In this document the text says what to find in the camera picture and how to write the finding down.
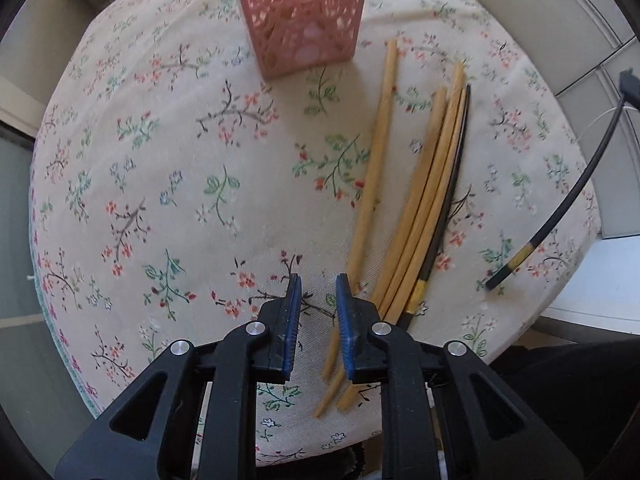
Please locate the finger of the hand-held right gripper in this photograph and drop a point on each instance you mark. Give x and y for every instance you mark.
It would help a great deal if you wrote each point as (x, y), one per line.
(631, 87)

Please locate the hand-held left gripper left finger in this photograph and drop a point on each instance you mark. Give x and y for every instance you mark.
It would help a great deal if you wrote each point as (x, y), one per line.
(292, 320)

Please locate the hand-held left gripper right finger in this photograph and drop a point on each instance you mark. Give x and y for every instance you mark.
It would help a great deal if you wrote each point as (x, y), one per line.
(345, 320)

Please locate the black chopstick with gold band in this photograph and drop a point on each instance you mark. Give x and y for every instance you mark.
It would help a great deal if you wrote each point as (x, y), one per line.
(417, 292)
(521, 255)

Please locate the pile of wooden chopsticks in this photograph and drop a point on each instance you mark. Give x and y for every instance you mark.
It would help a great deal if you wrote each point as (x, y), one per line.
(425, 185)

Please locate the pink perforated plastic basket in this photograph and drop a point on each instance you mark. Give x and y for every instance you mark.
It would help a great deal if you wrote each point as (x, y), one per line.
(300, 55)

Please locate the floral tablecloth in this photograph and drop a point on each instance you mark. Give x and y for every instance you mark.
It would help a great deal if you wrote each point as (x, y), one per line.
(175, 185)

